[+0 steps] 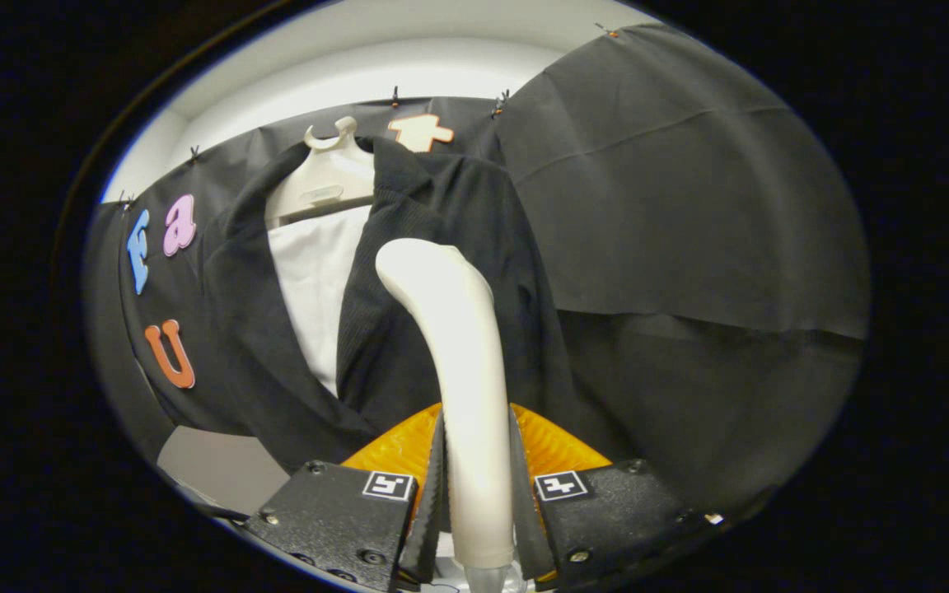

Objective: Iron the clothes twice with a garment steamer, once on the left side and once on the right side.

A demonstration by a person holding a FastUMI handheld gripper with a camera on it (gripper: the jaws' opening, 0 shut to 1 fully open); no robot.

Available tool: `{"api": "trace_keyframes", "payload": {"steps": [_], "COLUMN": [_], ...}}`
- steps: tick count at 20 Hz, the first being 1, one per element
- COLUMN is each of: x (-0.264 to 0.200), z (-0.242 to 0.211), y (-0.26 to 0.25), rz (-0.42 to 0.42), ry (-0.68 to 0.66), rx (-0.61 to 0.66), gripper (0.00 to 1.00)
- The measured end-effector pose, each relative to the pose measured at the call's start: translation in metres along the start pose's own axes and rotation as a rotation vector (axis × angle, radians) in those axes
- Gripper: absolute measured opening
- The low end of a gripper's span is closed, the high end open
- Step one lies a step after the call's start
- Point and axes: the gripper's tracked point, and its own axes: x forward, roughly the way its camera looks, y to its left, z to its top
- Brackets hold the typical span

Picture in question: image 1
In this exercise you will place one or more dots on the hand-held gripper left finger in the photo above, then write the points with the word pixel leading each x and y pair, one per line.
pixel 432 511

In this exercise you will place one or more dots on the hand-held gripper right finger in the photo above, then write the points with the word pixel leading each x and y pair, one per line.
pixel 522 519

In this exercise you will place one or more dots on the white clothes hanger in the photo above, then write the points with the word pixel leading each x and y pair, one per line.
pixel 326 177

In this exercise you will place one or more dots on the grey cabinet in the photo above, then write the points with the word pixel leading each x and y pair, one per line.
pixel 219 465

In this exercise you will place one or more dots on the black jacket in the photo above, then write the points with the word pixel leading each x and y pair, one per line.
pixel 441 206

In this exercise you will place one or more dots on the black backdrop cloth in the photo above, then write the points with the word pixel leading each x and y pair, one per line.
pixel 689 206

